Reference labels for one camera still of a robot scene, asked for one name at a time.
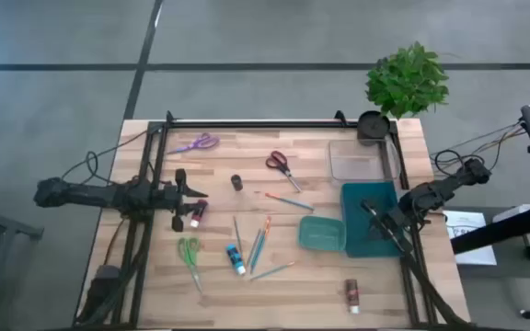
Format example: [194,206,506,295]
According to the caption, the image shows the white box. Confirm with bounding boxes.
[492,203,530,224]

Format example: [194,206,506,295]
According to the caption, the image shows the large teal plastic tray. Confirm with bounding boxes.
[340,181,409,258]

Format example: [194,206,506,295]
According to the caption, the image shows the black plant pot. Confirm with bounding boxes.
[356,109,391,147]

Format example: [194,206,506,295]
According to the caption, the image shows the red paint bottle white cap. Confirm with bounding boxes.
[189,199,210,229]

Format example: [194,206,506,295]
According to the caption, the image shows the black metal table frame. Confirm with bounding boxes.
[74,109,473,330]

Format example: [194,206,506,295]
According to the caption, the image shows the brown paint bottle white cap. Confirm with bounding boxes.
[344,278,361,315]

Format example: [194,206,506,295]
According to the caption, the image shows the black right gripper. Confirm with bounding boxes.
[360,199,415,256]

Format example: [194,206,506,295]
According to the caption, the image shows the white printed paper sheet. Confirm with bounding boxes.
[444,210,498,267]

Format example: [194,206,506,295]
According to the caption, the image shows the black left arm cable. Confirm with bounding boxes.
[61,131,149,185]

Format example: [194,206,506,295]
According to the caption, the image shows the dark red handled scissors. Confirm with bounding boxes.
[265,150,303,193]

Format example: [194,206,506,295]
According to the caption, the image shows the blue paint bottle white cap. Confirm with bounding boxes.
[225,244,248,277]

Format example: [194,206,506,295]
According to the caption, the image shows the purple handled scissors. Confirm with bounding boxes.
[167,132,221,155]

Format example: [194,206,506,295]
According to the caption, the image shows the black cable bundle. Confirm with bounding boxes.
[402,252,476,330]
[75,220,149,326]

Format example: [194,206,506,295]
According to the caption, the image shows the clear plastic container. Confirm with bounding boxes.
[327,139,402,183]

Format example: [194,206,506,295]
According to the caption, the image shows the small green plastic tray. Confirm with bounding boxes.
[297,215,347,253]

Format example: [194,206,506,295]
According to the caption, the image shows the loose cables beside table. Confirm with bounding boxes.
[430,120,526,178]

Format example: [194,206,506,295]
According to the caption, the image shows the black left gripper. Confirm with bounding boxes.
[156,168,210,233]

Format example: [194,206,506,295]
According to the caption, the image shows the green handled scissors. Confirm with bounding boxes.
[177,236,204,295]

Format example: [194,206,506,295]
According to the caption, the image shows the green leafy plant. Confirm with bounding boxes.
[364,40,450,120]

